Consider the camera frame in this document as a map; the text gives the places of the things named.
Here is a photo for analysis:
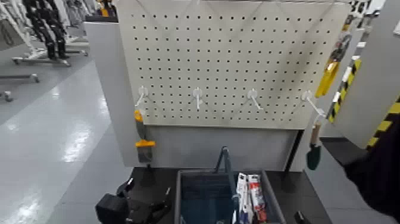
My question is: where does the grey panel with hazard stripes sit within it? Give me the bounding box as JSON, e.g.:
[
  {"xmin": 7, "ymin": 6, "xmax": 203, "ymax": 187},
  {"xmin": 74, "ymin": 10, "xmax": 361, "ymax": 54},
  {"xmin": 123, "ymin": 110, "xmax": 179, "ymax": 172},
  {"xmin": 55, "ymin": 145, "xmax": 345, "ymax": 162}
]
[{"xmin": 332, "ymin": 0, "xmax": 400, "ymax": 150}]

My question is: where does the white pegboard hook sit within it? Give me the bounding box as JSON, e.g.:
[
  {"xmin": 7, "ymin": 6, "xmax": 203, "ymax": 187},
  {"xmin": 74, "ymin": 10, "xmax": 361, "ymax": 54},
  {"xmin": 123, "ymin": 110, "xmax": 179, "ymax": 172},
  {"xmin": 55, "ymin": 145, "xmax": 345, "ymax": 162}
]
[
  {"xmin": 301, "ymin": 90, "xmax": 326, "ymax": 117},
  {"xmin": 192, "ymin": 87, "xmax": 204, "ymax": 110},
  {"xmin": 247, "ymin": 88, "xmax": 264, "ymax": 111},
  {"xmin": 135, "ymin": 86, "xmax": 149, "ymax": 108}
]

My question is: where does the white blue tool package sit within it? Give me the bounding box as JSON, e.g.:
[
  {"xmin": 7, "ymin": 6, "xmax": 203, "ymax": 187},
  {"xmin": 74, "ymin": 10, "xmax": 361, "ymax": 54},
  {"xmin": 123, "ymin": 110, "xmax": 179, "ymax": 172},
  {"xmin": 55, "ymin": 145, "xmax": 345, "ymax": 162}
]
[{"xmin": 232, "ymin": 172, "xmax": 255, "ymax": 224}]

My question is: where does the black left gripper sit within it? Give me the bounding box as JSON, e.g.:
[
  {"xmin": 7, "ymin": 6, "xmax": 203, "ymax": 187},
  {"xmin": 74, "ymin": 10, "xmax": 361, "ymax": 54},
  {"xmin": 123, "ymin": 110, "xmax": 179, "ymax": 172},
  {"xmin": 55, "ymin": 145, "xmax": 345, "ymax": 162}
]
[{"xmin": 116, "ymin": 178, "xmax": 173, "ymax": 224}]

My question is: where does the yellow paint brush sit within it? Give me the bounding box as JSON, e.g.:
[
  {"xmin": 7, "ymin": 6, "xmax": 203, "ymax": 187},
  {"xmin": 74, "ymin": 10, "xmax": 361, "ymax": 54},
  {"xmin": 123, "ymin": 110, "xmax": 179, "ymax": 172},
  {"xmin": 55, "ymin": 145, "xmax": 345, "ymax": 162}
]
[{"xmin": 134, "ymin": 109, "xmax": 157, "ymax": 163}]

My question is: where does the white robot on stand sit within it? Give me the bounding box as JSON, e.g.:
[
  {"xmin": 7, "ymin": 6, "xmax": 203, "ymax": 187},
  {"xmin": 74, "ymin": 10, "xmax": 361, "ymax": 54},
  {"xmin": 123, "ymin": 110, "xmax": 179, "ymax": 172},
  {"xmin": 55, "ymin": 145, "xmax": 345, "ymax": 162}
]
[{"xmin": 0, "ymin": 0, "xmax": 43, "ymax": 60}]

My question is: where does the grey wheeled stand base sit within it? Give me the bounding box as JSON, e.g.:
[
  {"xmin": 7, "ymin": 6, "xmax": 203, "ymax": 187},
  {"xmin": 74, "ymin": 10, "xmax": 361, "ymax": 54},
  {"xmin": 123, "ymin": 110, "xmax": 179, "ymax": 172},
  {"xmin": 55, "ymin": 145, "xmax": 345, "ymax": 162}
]
[{"xmin": 11, "ymin": 55, "xmax": 72, "ymax": 67}]

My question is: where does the grey stand leg with caster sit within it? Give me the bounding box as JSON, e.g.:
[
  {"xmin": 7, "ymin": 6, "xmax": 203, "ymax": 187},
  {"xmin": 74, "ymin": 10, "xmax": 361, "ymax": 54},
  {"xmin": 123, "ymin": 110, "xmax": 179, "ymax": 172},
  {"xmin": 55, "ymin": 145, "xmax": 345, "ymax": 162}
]
[{"xmin": 0, "ymin": 73, "xmax": 40, "ymax": 102}]

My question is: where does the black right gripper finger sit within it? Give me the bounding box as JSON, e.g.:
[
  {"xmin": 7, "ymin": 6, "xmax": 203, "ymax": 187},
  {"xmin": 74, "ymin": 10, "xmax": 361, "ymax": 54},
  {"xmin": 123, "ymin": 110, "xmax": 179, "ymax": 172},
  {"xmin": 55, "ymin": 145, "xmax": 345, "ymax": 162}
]
[{"xmin": 293, "ymin": 211, "xmax": 312, "ymax": 224}]

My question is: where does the black humanoid robot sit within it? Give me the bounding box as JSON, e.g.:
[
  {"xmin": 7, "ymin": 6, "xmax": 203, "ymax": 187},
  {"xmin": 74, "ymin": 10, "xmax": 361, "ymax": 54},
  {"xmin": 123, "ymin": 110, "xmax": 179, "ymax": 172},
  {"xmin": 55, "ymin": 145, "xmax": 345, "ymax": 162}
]
[{"xmin": 21, "ymin": 0, "xmax": 71, "ymax": 60}]

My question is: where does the green trowel with wooden handle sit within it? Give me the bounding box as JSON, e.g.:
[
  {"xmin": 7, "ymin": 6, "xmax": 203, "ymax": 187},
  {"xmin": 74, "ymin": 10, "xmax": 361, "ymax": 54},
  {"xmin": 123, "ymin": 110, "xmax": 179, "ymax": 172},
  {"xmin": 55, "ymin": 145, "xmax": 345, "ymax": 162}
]
[{"xmin": 306, "ymin": 120, "xmax": 323, "ymax": 171}]

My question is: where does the grey plastic crate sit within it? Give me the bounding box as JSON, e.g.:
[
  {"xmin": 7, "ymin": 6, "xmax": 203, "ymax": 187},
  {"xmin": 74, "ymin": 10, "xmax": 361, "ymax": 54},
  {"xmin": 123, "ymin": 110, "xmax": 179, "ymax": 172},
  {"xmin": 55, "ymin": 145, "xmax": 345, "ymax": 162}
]
[{"xmin": 174, "ymin": 169, "xmax": 286, "ymax": 224}]

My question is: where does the yellow handled hanging tool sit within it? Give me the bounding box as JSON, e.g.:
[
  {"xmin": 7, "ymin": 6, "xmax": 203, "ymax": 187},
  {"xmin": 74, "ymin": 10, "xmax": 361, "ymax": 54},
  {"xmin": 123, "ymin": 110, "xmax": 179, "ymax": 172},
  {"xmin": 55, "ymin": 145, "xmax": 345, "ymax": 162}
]
[{"xmin": 315, "ymin": 31, "xmax": 353, "ymax": 98}]

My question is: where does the red white tool package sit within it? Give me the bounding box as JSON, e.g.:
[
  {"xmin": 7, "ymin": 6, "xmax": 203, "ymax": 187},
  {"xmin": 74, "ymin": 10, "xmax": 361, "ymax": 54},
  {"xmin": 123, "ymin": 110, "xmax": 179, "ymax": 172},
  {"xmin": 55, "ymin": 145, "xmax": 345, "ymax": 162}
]
[{"xmin": 247, "ymin": 174, "xmax": 268, "ymax": 223}]

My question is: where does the blue-grey crate handle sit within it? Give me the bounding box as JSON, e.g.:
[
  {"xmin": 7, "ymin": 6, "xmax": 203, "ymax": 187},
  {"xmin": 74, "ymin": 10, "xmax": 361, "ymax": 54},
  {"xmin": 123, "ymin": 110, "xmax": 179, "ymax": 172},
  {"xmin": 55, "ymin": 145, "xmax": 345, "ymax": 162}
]
[{"xmin": 214, "ymin": 145, "xmax": 241, "ymax": 224}]

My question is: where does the beige perforated pegboard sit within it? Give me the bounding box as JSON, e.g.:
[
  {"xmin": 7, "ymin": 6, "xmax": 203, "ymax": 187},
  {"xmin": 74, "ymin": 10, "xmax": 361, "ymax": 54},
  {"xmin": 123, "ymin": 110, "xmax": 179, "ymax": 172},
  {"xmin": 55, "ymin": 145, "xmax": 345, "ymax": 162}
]
[{"xmin": 116, "ymin": 0, "xmax": 351, "ymax": 130}]

